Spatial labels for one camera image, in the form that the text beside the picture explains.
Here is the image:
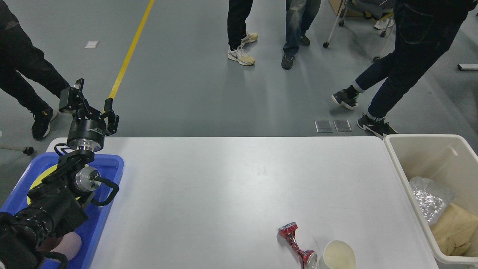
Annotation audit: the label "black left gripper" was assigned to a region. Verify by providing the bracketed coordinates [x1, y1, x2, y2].
[58, 78, 120, 152]

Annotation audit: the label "yellow plate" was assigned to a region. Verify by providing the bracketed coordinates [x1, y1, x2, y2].
[26, 164, 89, 205]

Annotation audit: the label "pink mug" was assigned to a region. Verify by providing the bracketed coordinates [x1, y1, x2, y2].
[37, 232, 82, 261]

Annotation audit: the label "crushed red can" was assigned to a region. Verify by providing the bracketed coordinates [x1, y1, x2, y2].
[278, 222, 318, 269]

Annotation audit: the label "foil tray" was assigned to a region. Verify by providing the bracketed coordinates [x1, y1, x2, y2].
[409, 176, 456, 225]

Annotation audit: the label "brown paper bag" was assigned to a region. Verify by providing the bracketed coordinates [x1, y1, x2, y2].
[430, 203, 478, 256]

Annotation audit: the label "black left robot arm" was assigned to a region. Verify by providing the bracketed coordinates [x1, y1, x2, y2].
[0, 78, 120, 269]

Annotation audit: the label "blue plastic tray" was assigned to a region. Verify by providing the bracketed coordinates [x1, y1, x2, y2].
[1, 152, 124, 269]

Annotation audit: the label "person at left edge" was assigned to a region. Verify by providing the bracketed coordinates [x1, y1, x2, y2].
[0, 0, 70, 141]

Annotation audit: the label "person in blue jeans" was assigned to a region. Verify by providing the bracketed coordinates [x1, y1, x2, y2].
[281, 0, 321, 70]

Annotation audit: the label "metal floor plates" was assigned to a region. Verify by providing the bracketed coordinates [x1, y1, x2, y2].
[314, 120, 352, 133]

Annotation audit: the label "white rolling chair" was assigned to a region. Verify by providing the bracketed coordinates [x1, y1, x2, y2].
[323, 0, 395, 62]

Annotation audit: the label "person in black trousers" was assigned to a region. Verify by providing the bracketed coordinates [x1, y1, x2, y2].
[332, 0, 477, 138]

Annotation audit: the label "beige plastic bin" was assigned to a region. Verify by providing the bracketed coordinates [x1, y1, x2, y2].
[384, 133, 478, 269]

